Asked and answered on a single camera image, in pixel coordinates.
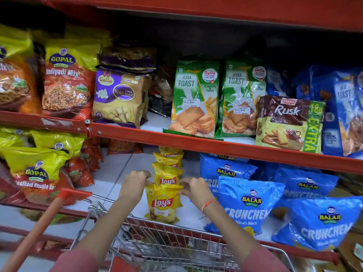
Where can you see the person's left hand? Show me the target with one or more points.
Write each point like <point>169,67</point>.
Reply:
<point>133,186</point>

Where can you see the person's right hand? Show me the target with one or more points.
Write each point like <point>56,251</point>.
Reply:
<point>198,192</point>

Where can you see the red metal shelf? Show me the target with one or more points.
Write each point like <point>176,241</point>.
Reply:
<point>198,144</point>

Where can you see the person's right forearm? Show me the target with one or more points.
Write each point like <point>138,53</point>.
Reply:
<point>232,229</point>

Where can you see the person's left forearm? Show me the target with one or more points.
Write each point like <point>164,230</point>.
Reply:
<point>107,226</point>

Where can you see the person's pink shirt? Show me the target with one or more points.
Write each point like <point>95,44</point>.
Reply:
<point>76,262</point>

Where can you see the olive green snack packet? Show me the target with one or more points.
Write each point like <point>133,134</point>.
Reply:
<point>56,218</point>

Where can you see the green toast packet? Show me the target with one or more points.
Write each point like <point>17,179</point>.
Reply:
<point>238,96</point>
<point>192,104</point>

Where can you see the purple tan toast packet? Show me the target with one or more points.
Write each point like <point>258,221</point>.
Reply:
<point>127,59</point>
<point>122,99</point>

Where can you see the Gopal namkeen packets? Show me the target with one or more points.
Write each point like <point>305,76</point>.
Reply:
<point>37,172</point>

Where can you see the dark snack packet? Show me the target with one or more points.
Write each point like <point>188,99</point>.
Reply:
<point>161,93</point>

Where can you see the brown yellow rusk packet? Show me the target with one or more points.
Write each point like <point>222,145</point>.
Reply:
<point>286,124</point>

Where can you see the blue toast packet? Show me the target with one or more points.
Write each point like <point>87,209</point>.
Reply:
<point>343,110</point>
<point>276,82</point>
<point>306,82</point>

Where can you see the stack of round papad packs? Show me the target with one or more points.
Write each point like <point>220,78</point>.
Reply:
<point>351,240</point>

